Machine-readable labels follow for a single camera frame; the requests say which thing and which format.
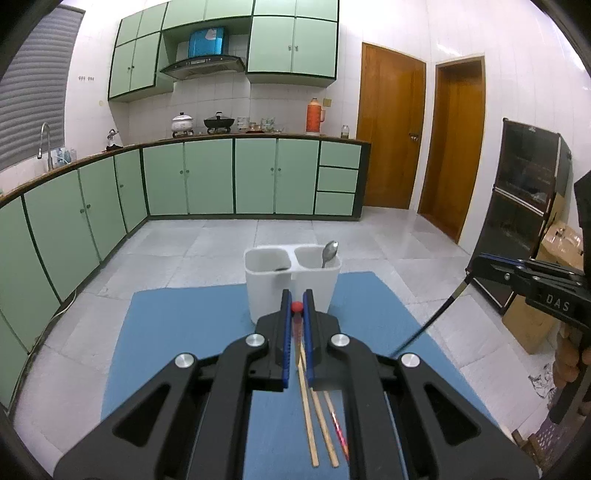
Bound black chopstick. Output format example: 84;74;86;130
390;274;473;358

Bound plain wooden chopstick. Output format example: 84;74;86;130
297;348;320;468
299;343;341;468

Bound red-tipped wooden chopstick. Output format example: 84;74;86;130
290;301;304;365

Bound green lower kitchen cabinets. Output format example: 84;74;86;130
1;134;370;408

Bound green kitchen cabinets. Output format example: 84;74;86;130
1;134;370;408
108;1;339;102

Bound green upper kitchen cabinets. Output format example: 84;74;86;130
108;1;339;102

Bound right hand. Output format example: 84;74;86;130
553;324;591;389

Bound cardboard box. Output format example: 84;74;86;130
502;194;584;355

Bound white two-compartment utensil holder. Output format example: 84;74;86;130
243;244;342;324

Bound metal spoon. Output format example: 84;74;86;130
322;240;339;268

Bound black glass cabinet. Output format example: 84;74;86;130
466;117;575;316

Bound blue table mat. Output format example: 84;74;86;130
100;270;500;480

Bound orange thermos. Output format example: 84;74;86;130
305;97;325;136

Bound black wok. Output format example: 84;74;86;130
204;111;235;134

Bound metal kettle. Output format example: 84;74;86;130
105;129;122;152

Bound black range hood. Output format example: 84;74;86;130
158;26;245;81

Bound chrome sink faucet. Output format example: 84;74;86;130
37;122;53;172

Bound grey window blind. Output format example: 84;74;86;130
1;7;84;169

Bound wooden door with handle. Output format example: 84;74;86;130
356;43;426;209

